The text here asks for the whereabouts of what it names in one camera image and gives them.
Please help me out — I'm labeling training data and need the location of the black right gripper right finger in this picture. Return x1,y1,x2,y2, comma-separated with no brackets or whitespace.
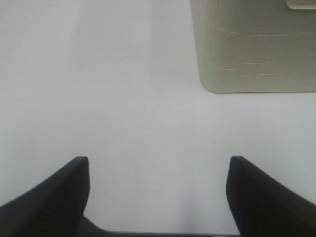
226,156,316,237

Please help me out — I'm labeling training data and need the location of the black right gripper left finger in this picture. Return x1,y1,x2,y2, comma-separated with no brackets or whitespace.
0,156,91,237

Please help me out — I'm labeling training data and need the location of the beige plastic storage bin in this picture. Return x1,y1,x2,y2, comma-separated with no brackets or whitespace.
191,0,316,93

